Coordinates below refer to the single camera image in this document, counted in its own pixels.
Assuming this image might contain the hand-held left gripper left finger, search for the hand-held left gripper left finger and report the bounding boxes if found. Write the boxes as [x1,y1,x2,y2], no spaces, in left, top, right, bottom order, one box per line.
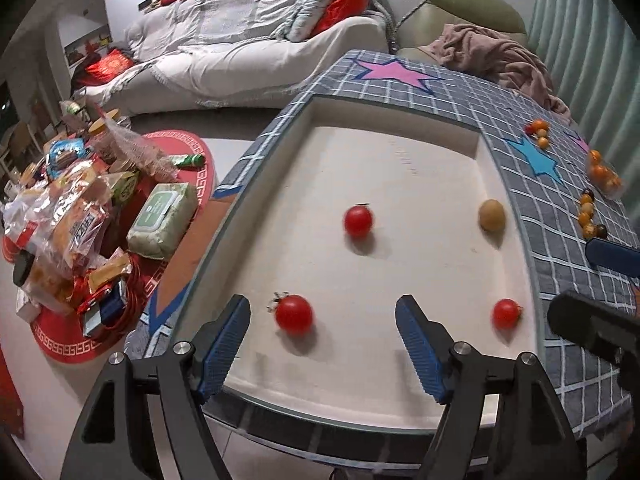
[60,295,251,480]

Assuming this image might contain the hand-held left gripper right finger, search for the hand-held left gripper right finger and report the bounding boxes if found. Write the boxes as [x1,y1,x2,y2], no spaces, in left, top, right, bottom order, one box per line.
[394,294,587,480]

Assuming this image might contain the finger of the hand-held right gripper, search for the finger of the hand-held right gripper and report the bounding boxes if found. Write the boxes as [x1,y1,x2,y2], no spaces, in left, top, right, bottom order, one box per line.
[546,289,640,378]
[584,237,640,279]

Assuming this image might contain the red tomato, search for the red tomato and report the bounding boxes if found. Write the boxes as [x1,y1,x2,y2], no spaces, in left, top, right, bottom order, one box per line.
[343,203,374,239]
[491,298,524,331]
[273,291,315,334]

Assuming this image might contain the row of small orange fruits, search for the row of small orange fruits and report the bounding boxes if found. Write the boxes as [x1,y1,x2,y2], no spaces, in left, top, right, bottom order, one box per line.
[577,187,609,240]

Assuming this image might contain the plastic bag of orange fruits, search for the plastic bag of orange fruits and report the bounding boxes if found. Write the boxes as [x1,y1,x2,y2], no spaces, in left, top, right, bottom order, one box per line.
[585,149,626,200]

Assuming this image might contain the cluster of small orange fruits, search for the cluster of small orange fruits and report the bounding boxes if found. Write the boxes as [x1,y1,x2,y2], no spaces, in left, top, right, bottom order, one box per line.
[525,118,551,150]

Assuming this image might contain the brown round fruit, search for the brown round fruit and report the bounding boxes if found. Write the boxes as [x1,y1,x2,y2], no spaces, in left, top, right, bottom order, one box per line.
[478,199,506,232]

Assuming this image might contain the green wet wipes pack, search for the green wet wipes pack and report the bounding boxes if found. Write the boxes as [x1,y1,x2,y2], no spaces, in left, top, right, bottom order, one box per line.
[126,182,199,260]

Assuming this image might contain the red round rug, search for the red round rug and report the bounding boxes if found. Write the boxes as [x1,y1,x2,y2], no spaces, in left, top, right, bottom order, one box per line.
[2,130,217,364]

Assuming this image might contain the pile of snack packets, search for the pile of snack packets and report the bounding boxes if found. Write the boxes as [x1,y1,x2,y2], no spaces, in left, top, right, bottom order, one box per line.
[2,100,147,337]

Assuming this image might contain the clear crinkled plastic bag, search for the clear crinkled plastic bag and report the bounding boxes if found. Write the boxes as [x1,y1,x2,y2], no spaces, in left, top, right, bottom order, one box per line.
[92,115,179,182]

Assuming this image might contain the pink crumpled blanket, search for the pink crumpled blanket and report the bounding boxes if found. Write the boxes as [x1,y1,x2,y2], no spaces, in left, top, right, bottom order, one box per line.
[420,24,572,122]

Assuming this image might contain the grey checked star tablecloth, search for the grey checked star tablecloth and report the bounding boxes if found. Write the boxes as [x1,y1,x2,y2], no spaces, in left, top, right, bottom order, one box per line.
[125,49,640,472]

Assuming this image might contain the pale green curtain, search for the pale green curtain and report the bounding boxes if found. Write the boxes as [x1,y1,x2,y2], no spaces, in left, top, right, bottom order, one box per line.
[525,0,640,153]

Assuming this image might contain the white covered sofa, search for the white covered sofa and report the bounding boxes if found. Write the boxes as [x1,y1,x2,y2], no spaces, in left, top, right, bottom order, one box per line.
[75,0,397,117]

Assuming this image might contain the green armchair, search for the green armchair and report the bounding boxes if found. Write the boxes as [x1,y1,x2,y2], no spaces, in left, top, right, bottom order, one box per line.
[395,0,529,61]

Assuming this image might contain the red patterned cushion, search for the red patterned cushion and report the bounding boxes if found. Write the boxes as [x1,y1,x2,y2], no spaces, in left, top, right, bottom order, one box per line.
[82,49,136,86]

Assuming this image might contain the grey quilted blanket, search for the grey quilted blanket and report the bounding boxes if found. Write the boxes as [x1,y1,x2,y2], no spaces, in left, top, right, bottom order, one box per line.
[124,0,386,63]

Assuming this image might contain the red shiny cushion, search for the red shiny cushion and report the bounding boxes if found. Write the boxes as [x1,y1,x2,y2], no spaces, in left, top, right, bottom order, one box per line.
[317,0,374,32]

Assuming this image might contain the wall pictures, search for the wall pictures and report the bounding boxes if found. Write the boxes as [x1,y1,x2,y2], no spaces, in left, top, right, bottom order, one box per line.
[64,25,111,66]

